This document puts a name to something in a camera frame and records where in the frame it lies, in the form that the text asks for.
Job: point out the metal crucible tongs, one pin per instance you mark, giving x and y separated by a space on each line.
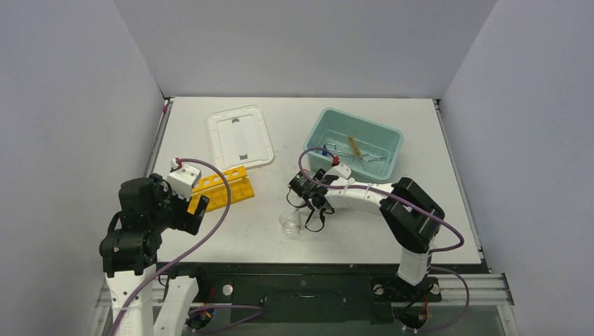
367 157

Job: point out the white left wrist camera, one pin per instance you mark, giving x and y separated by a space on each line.
182 179

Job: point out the brown test tube brush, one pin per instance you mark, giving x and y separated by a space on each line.
356 151

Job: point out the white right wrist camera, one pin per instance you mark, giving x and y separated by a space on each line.
339 169

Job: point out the teal plastic bin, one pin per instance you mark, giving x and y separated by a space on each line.
333 126

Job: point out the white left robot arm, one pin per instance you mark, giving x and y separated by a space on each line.
129 250

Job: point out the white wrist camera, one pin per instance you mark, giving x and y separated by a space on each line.
182 179
339 169

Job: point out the white plastic bin lid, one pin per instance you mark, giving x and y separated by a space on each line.
239 137

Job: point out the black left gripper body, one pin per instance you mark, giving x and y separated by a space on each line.
172 209

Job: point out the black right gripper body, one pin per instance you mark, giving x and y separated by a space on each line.
314 199

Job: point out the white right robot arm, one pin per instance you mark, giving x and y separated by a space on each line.
411 215

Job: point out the small glass beaker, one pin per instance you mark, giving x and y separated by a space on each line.
290 220

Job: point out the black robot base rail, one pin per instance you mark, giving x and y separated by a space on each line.
310 293

